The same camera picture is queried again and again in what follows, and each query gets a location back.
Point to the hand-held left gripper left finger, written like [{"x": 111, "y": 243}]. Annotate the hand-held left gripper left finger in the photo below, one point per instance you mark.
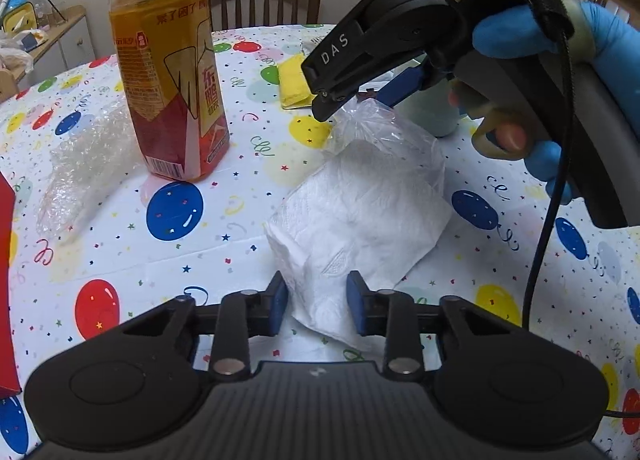
[{"x": 276, "y": 305}]

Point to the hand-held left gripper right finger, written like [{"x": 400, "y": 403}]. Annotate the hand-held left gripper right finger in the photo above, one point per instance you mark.
[{"x": 357, "y": 305}]

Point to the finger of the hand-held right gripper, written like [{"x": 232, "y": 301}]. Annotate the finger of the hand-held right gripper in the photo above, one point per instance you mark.
[
  {"x": 402, "y": 85},
  {"x": 322, "y": 108}
]

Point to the clear plastic bag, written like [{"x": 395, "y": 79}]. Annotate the clear plastic bag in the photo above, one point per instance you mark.
[
  {"x": 380, "y": 125},
  {"x": 12, "y": 58}
]

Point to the white paper napkin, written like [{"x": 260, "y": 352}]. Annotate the white paper napkin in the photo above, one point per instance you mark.
[{"x": 360, "y": 220}]

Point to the person's right hand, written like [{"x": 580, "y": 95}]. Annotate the person's right hand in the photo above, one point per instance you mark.
[{"x": 510, "y": 33}]

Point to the yellow sponge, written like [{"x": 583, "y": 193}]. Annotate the yellow sponge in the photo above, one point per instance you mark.
[{"x": 295, "y": 83}]

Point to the pale green cup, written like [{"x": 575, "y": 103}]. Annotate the pale green cup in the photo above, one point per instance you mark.
[{"x": 435, "y": 115}]

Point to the balloon print tablecloth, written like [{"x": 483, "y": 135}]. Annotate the balloon print tablecloth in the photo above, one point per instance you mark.
[{"x": 175, "y": 210}]

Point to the orange drink bottle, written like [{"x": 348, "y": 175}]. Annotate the orange drink bottle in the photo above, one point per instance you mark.
[{"x": 170, "y": 90}]

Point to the clear bubble wrap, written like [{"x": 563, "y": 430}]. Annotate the clear bubble wrap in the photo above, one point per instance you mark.
[{"x": 85, "y": 165}]

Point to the wooden side cabinet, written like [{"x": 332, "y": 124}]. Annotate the wooden side cabinet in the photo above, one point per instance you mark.
[{"x": 70, "y": 45}]

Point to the red cardboard box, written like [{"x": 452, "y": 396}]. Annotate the red cardboard box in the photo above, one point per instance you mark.
[{"x": 7, "y": 290}]

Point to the crumpled clear plastic bag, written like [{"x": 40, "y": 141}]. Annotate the crumpled clear plastic bag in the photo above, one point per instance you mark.
[{"x": 12, "y": 58}]

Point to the yellow blue toy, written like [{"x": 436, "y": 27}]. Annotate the yellow blue toy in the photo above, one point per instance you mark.
[{"x": 22, "y": 13}]

